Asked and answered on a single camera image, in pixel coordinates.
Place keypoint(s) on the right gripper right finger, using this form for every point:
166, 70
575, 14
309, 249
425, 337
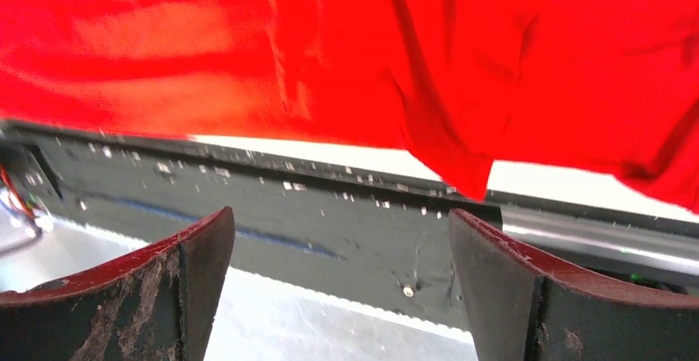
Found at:
523, 303

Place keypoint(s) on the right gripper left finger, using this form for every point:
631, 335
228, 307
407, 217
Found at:
155, 303

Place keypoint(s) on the red t shirt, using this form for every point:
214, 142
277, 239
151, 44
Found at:
601, 85

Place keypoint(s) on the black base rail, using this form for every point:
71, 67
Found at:
369, 242

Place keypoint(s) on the aluminium frame rail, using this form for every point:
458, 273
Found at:
629, 245

